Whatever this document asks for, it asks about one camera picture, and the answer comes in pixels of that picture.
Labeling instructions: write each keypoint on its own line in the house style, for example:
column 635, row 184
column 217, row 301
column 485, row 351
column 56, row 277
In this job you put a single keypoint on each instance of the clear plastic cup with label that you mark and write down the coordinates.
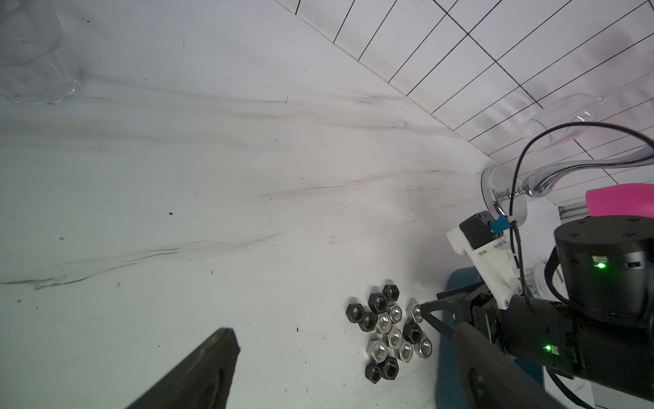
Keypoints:
column 537, row 284

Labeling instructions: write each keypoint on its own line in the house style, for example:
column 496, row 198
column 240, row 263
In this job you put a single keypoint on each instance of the chrome wine glass rack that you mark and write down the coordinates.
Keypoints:
column 505, row 195

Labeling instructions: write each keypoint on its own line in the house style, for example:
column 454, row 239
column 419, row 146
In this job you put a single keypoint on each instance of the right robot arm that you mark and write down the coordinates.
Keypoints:
column 600, row 329

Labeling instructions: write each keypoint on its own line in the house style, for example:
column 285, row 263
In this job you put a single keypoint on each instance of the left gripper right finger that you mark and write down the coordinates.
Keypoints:
column 489, row 379

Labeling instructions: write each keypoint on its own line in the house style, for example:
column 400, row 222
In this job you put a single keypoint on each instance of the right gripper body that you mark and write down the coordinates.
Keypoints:
column 476, row 306

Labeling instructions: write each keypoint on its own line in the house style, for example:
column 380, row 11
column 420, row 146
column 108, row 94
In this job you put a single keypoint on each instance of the black hex nut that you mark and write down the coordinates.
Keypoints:
column 373, row 372
column 391, row 292
column 355, row 312
column 412, row 333

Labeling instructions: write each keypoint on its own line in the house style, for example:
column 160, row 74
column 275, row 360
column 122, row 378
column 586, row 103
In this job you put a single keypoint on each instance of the clear hanging wine glass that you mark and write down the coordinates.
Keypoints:
column 575, row 108

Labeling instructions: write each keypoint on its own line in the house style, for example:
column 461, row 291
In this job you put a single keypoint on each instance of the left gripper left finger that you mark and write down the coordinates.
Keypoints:
column 201, row 380

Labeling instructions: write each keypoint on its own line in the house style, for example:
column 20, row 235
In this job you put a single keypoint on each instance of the pink wine glass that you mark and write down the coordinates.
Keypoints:
column 621, row 200

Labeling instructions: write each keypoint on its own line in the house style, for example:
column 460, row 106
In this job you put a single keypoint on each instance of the clear glass tumbler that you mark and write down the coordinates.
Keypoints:
column 36, row 63

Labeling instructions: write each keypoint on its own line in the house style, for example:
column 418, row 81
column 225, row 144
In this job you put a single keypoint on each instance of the silver hex nut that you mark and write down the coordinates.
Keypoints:
column 394, row 338
column 384, row 323
column 414, row 313
column 377, row 350

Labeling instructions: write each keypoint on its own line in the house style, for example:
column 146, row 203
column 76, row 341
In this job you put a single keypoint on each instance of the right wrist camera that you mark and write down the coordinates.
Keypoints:
column 481, row 237

